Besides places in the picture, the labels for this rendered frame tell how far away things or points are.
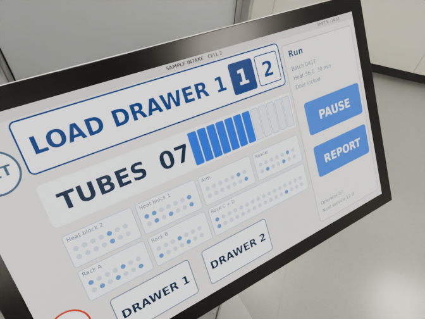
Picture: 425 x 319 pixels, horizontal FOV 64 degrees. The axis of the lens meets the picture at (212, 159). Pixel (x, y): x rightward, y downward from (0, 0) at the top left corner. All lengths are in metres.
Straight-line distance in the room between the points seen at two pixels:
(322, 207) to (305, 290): 1.07
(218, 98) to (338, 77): 0.18
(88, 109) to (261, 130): 0.20
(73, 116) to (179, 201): 0.14
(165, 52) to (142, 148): 0.10
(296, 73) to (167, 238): 0.25
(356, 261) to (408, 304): 0.25
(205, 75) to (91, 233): 0.20
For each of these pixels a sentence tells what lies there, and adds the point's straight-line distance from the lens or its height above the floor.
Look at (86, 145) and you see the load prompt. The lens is 0.35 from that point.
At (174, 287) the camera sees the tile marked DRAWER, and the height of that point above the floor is 1.00.
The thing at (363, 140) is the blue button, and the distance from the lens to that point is 0.53.
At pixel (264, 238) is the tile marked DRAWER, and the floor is 1.00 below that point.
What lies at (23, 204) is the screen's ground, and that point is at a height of 1.12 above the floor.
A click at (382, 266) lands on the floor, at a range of 1.72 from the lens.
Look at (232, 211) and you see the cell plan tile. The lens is 0.41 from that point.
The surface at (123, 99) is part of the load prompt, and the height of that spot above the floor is 1.17.
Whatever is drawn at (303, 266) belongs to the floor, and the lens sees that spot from 1.58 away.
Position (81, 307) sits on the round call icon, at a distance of 0.39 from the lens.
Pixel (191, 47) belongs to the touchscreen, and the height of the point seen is 1.19.
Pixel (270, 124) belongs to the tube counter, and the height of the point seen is 1.11.
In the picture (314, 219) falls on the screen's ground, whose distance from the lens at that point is 0.49.
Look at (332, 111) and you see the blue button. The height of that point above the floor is 1.09.
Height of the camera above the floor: 1.39
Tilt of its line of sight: 51 degrees down
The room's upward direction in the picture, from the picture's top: 6 degrees clockwise
